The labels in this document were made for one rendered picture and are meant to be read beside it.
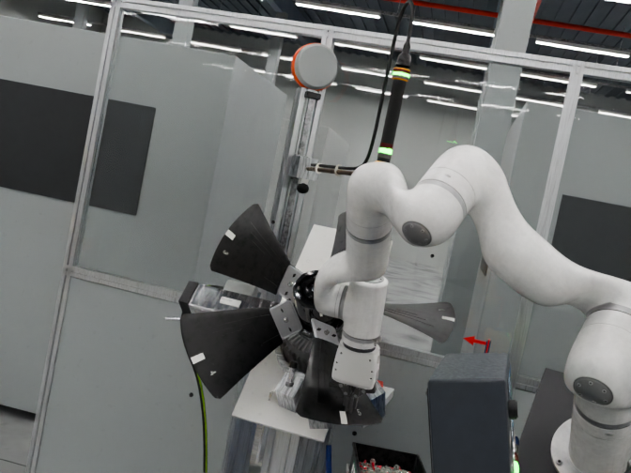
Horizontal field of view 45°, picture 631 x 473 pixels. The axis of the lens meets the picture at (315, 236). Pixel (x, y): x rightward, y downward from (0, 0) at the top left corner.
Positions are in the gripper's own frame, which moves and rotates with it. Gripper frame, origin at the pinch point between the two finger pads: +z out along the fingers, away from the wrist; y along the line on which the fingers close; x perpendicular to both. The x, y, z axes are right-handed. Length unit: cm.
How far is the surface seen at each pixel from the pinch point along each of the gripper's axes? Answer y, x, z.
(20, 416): 202, -141, 150
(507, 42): 12, -471, -51
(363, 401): -1.9, -6.8, 3.0
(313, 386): 9.2, 0.8, -1.9
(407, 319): -7.2, -20.4, -14.4
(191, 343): 42.6, -3.1, -2.2
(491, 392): -30, 54, -41
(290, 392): 18.4, -13.2, 10.3
